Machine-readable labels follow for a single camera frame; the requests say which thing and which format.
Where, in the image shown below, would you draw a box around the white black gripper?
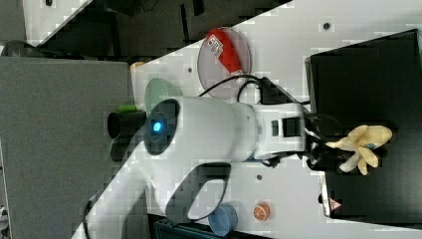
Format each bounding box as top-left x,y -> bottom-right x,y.
253,103 -> 307,160

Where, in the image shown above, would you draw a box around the red ketchup bottle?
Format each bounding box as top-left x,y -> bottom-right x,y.
206,28 -> 244,76

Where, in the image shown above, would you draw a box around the grey round plate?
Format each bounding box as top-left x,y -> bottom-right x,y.
197,28 -> 251,90

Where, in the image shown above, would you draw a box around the silver black toaster oven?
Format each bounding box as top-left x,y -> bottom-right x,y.
307,29 -> 422,229

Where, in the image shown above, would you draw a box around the blue cup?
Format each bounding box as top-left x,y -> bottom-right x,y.
208,203 -> 238,236

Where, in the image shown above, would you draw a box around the orange slice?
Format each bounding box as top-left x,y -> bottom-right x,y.
253,201 -> 270,221

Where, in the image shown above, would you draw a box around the green oval colander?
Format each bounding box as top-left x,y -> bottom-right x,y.
144,78 -> 182,112

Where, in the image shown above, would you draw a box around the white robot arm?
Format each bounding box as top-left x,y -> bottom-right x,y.
72,97 -> 309,239

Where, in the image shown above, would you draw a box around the green marker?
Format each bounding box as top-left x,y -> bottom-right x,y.
117,105 -> 137,113

